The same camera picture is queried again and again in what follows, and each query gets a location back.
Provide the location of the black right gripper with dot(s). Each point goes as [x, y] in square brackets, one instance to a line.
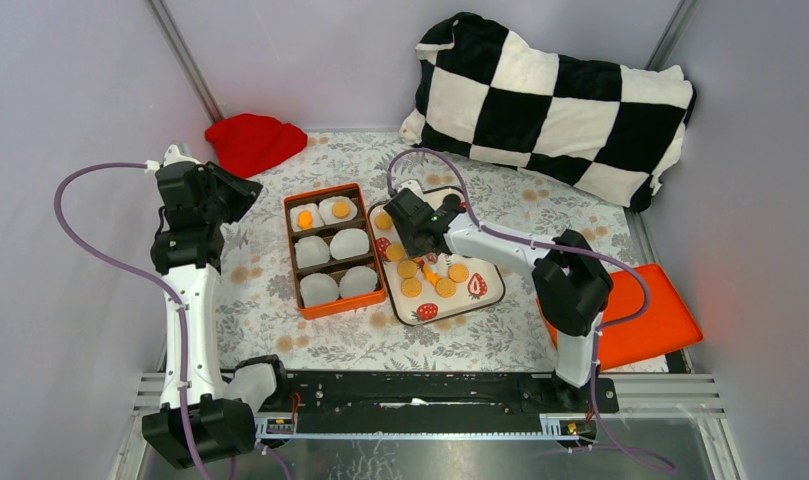
[413, 249]

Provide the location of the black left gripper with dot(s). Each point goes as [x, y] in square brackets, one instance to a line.
[244, 191]

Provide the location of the orange fish cookie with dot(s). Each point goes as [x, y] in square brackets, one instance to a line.
[429, 274]
[305, 220]

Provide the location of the white strawberry tray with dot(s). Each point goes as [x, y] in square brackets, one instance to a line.
[484, 287]

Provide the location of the orange cookie tin box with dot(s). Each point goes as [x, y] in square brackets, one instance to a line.
[335, 262]

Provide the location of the round orange cookie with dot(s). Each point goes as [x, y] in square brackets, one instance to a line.
[383, 221]
[411, 287]
[395, 252]
[408, 269]
[341, 209]
[458, 273]

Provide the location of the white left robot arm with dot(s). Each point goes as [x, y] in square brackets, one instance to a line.
[202, 417]

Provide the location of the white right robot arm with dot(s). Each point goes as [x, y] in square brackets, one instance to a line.
[511, 249]

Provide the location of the black round cookie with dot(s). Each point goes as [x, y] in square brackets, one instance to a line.
[452, 199]

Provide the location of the red knit hat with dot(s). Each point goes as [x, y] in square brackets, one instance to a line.
[250, 144]

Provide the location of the floral table mat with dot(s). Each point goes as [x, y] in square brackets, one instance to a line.
[255, 304]

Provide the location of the black white checkered pillow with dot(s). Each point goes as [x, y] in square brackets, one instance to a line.
[600, 127]

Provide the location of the orange tin lid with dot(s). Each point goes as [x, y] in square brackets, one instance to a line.
[609, 320]

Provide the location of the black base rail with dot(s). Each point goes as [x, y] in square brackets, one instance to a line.
[405, 404]

